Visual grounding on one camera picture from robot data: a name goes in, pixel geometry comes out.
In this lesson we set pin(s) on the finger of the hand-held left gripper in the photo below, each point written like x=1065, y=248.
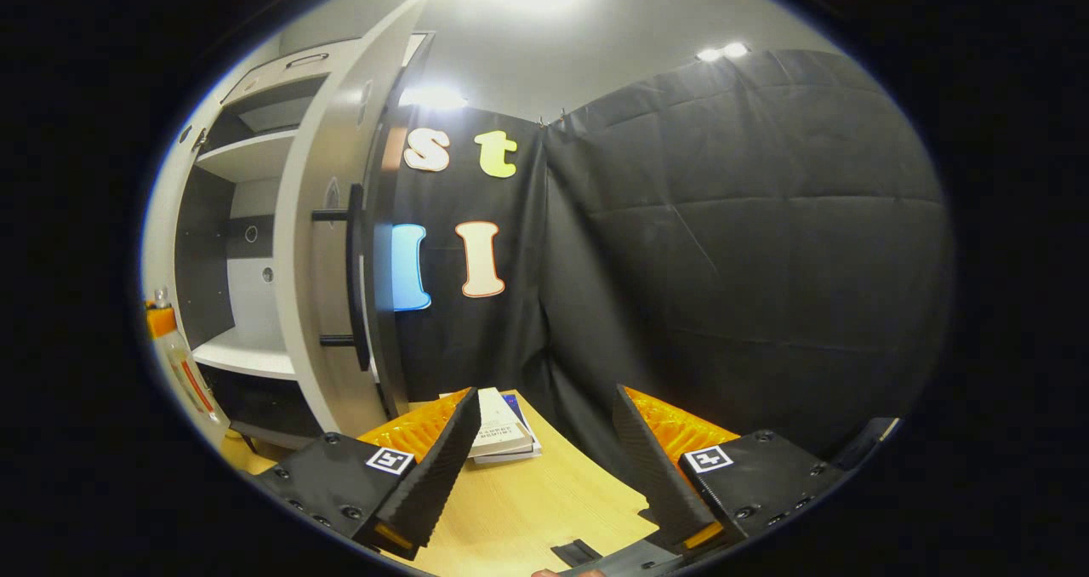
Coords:
x=161, y=322

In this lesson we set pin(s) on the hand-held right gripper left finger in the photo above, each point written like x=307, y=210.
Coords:
x=438, y=475

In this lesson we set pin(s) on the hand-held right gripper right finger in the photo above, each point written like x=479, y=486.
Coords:
x=655, y=475

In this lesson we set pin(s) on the clear plastic bottle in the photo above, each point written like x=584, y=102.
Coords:
x=191, y=381

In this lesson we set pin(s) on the white cabinet door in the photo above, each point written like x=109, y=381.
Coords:
x=160, y=219
x=327, y=134

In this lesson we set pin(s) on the white and grey cabinet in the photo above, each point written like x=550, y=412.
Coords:
x=247, y=156

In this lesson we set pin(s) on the blue book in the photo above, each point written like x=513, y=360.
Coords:
x=521, y=411

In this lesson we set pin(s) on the black backdrop cloth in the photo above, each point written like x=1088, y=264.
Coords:
x=723, y=262

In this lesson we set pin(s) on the ceiling light panel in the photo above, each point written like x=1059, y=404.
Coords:
x=723, y=51
x=432, y=97

